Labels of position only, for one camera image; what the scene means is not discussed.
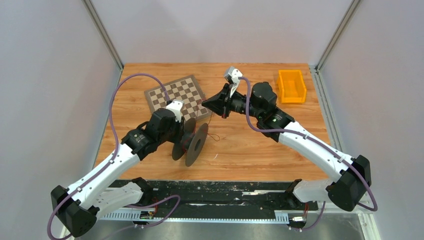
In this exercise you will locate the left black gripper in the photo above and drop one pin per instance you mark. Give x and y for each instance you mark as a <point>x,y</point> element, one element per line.
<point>180,128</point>

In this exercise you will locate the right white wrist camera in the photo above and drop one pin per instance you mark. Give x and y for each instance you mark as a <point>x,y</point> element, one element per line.
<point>232,75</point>

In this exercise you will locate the wooden chessboard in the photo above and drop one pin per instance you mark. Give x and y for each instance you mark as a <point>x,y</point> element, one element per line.
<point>186,89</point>

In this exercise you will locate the dark grey cable spool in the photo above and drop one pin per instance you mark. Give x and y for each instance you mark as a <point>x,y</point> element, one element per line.
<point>191,142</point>

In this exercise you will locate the orange plastic bin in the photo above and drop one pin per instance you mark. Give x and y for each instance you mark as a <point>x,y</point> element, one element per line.
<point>291,86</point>

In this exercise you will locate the aluminium frame post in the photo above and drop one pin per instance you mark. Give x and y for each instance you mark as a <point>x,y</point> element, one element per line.
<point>92,12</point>
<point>352,8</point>

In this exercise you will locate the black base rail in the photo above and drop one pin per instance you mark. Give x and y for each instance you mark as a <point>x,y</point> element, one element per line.
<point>200,201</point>

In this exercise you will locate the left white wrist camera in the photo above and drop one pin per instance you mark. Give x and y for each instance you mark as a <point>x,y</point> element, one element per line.
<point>176,107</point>

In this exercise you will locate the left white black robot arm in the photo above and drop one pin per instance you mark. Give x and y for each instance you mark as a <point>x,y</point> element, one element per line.
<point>80,205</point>

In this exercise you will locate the right aluminium frame post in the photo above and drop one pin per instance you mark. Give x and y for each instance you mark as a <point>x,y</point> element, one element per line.
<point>352,8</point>

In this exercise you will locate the left aluminium frame post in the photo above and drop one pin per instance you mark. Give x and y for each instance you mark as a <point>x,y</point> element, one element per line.
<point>92,12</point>

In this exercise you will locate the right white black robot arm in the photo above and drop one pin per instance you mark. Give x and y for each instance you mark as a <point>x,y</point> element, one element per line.
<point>349,178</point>

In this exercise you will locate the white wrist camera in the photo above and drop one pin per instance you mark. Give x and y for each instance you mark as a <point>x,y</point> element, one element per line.
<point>176,107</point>
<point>232,75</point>

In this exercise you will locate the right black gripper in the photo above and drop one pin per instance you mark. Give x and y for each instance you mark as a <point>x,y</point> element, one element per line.
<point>220,103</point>

